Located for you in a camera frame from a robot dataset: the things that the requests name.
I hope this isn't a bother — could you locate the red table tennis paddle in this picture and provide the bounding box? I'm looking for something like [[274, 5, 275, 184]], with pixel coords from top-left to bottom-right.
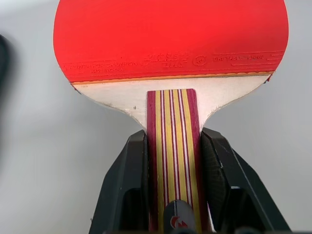
[[53, 0, 290, 234]]

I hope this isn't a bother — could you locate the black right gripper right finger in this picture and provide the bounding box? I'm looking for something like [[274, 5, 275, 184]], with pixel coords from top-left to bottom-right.
[[200, 127, 291, 234]]

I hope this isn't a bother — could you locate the black red paddle case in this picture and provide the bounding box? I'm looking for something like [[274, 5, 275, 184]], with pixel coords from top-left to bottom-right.
[[0, 33, 11, 82]]

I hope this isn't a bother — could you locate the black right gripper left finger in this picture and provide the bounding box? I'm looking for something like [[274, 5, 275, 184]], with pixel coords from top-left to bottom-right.
[[88, 129, 150, 234]]

